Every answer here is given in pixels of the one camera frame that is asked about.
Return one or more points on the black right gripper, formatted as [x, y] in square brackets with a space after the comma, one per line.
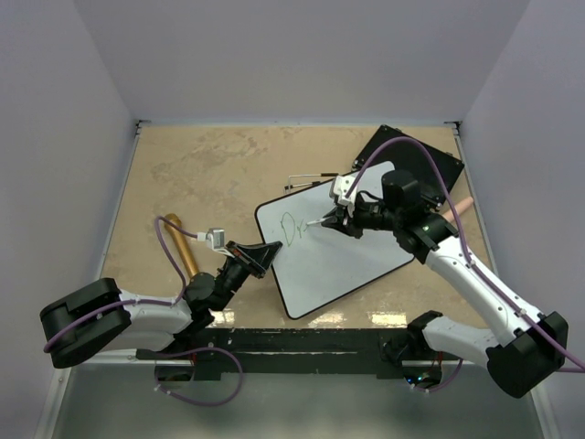
[340, 221]

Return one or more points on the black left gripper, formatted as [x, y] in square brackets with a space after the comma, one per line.
[261, 255]

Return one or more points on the white whiteboard black frame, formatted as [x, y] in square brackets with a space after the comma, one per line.
[316, 265]

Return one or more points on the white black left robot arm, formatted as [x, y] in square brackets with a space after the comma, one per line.
[101, 316]

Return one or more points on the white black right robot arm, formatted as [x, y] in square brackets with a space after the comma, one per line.
[520, 346]

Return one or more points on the gold toy microphone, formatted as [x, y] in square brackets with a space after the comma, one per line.
[181, 245]

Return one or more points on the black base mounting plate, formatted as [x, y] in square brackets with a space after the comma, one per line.
[380, 352]

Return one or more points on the pink beige cylinder toy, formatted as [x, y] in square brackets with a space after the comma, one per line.
[460, 208]

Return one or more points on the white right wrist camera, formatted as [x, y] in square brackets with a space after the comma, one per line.
[341, 192]

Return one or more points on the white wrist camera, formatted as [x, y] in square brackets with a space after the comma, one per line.
[214, 238]
[341, 192]

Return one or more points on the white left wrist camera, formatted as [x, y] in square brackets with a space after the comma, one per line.
[214, 238]

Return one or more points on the black wire whiteboard stand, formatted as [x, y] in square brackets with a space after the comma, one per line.
[306, 180]

